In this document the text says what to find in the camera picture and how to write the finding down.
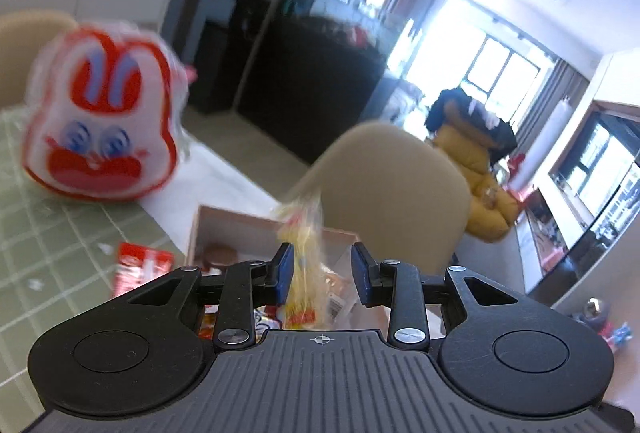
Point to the black cabinet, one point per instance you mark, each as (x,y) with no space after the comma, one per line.
(310,88)

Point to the clear yellow snack packet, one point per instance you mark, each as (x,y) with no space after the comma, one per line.
(305,283)

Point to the pink cardboard box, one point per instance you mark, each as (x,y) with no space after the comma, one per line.
(225,223)

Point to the green grid table mat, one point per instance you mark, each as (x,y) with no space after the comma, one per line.
(50,233)

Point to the brown round snack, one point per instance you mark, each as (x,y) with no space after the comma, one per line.
(217,258)

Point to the white television stand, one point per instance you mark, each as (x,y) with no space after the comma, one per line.
(537,258)

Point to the beige round-back chair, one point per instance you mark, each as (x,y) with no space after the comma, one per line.
(395,193)
(30,58)

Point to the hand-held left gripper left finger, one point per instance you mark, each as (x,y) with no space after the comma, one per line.
(286,275)

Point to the tall dark cabinet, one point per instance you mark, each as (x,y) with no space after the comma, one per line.
(225,58)

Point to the dark garment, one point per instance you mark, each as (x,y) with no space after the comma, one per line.
(470,105)

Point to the red white rabbit bag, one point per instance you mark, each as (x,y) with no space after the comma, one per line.
(100,163)

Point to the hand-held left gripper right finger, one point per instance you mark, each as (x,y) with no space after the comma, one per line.
(361,279)

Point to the small colourful toy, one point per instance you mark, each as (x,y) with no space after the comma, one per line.
(602,320)

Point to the flat screen television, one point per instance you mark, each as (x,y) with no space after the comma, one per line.
(600,183)

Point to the red chip packet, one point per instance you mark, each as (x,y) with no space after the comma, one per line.
(137,265)

